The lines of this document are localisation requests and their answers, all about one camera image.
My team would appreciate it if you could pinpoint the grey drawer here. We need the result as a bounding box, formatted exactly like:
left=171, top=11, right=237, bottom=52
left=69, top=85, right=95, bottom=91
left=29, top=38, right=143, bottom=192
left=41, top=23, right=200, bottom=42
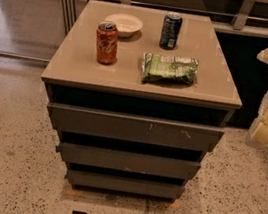
left=66, top=170, right=185, bottom=199
left=56, top=143, right=201, bottom=180
left=47, top=102, right=224, bottom=152

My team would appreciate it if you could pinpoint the grey drawer cabinet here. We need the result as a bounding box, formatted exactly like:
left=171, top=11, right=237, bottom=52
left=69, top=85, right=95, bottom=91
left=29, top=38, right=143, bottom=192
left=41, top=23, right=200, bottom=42
left=24, top=0, right=256, bottom=214

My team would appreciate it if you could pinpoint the grey bottom drawer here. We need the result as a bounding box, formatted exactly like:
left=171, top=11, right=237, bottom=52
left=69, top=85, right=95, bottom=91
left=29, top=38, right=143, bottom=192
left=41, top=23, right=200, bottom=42
left=66, top=170, right=185, bottom=199

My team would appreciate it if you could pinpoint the grey top drawer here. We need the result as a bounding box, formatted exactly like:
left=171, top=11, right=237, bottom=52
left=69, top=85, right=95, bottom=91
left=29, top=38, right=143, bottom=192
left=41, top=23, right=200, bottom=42
left=47, top=102, right=224, bottom=152

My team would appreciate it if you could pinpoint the green chip bag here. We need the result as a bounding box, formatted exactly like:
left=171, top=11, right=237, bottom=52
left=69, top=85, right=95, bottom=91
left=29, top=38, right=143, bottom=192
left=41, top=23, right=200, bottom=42
left=141, top=52, right=199, bottom=86

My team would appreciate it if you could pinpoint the blue soda can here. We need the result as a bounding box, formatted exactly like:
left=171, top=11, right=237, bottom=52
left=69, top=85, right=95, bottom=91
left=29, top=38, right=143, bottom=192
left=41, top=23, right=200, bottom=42
left=159, top=12, right=182, bottom=50

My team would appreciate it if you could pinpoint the white bowl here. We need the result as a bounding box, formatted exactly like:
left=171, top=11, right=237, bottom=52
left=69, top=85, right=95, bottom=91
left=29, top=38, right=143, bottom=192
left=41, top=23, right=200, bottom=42
left=105, top=13, right=143, bottom=38

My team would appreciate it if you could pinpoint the orange soda can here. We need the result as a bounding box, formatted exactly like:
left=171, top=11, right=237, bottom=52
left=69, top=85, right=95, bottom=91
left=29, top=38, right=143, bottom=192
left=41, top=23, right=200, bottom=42
left=96, top=21, right=118, bottom=65

